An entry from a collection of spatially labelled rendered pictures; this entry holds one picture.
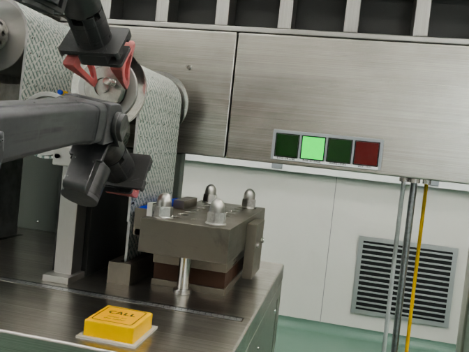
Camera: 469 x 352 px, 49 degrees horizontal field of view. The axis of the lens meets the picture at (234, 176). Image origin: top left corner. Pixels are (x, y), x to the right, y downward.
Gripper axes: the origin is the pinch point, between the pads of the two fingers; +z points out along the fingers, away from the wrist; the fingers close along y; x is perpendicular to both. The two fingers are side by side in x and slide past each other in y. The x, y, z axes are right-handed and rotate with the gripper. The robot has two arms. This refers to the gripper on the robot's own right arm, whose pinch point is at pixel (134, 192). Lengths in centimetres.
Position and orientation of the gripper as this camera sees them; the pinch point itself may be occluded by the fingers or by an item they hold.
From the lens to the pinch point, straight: 98.4
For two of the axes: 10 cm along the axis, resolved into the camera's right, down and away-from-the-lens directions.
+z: 1.3, 4.8, 8.7
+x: 1.9, -8.7, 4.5
